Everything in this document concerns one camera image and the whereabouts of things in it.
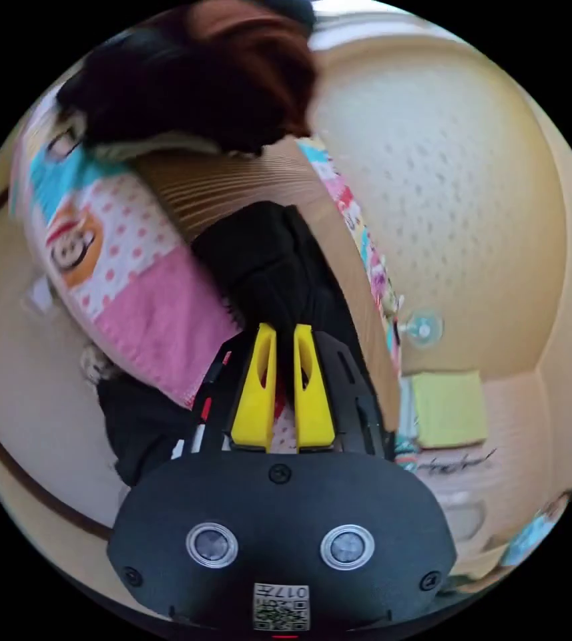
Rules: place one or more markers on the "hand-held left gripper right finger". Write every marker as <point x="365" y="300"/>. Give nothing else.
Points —
<point x="314" y="405"/>

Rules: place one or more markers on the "black pants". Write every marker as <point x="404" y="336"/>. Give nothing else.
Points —
<point x="265" y="260"/>

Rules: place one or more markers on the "pile of clothes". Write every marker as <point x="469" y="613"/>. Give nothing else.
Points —
<point x="190" y="75"/>

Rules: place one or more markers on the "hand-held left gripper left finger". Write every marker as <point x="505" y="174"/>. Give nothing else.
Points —
<point x="254" y="400"/>

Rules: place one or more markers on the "small table fan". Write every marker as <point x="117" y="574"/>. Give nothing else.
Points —
<point x="423" y="328"/>

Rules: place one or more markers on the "bed with mat and printed sheet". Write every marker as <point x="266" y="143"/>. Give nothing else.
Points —
<point x="155" y="320"/>

